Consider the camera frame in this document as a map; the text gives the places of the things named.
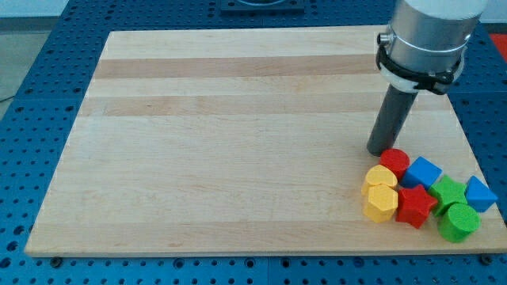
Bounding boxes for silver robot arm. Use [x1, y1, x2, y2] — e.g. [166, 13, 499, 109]
[375, 0, 487, 95]

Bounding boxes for wooden board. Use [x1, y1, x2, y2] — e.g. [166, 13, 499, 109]
[25, 26, 506, 257]

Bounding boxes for yellow heart block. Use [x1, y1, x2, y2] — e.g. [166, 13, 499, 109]
[361, 165, 398, 196]

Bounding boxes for yellow hexagon block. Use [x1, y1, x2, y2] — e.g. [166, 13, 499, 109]
[363, 184, 398, 223]

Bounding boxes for red cylinder block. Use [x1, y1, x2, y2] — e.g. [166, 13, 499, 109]
[379, 148, 410, 181]

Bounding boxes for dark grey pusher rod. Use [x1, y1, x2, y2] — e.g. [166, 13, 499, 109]
[367, 85, 417, 157]

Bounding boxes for blue cube block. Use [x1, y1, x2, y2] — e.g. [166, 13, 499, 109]
[400, 157, 443, 190]

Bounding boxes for red star block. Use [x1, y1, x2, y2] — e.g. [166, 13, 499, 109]
[395, 184, 438, 229]

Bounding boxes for green star block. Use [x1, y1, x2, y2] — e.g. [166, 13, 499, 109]
[428, 175, 467, 217]

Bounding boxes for green cylinder block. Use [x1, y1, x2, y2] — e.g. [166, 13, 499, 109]
[437, 203, 481, 243]

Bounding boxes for blue triangle block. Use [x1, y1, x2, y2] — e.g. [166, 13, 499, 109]
[465, 176, 497, 213]

